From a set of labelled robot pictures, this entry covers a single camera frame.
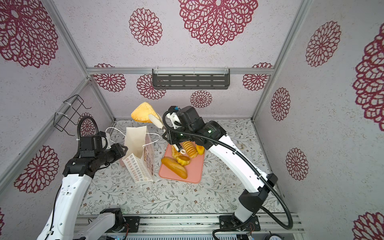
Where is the white printed paper bag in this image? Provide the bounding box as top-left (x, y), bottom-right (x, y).
top-left (106, 126), bottom-right (160, 184)

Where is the pale turnover pastry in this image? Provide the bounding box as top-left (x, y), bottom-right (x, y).
top-left (131, 102), bottom-right (161, 123)

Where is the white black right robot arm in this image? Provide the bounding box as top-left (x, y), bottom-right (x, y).
top-left (160, 106), bottom-right (278, 223)

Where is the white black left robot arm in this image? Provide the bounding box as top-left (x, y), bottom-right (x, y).
top-left (38, 132), bottom-right (128, 240)

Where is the pink object behind bag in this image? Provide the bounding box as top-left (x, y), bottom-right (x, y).
top-left (119, 159), bottom-right (126, 168)

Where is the ridged spiral bread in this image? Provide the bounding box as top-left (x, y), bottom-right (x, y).
top-left (183, 141), bottom-right (198, 159)

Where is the sugared oblong bread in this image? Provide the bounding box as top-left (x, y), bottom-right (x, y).
top-left (172, 145), bottom-right (183, 159)

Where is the yellow orange bun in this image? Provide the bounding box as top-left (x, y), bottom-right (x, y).
top-left (196, 145), bottom-right (205, 155)

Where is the pink plastic tray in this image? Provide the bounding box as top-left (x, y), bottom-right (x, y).
top-left (158, 140), bottom-right (206, 184)

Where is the long golden baguette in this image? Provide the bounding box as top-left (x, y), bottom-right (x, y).
top-left (161, 157), bottom-right (188, 179)

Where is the black round gauge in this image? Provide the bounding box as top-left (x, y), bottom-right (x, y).
top-left (264, 232), bottom-right (284, 240)

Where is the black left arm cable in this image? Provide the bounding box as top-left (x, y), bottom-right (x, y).
top-left (76, 115), bottom-right (109, 151)

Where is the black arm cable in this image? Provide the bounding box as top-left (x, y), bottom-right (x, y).
top-left (76, 115), bottom-right (109, 151)
top-left (161, 109), bottom-right (294, 240)

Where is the dark grey wall shelf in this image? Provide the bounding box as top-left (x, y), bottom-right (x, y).
top-left (152, 68), bottom-right (231, 90)

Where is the black wire wall rack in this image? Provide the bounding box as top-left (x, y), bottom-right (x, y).
top-left (53, 94), bottom-right (91, 137)

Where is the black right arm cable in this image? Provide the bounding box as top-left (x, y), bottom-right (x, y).
top-left (161, 109), bottom-right (294, 240)

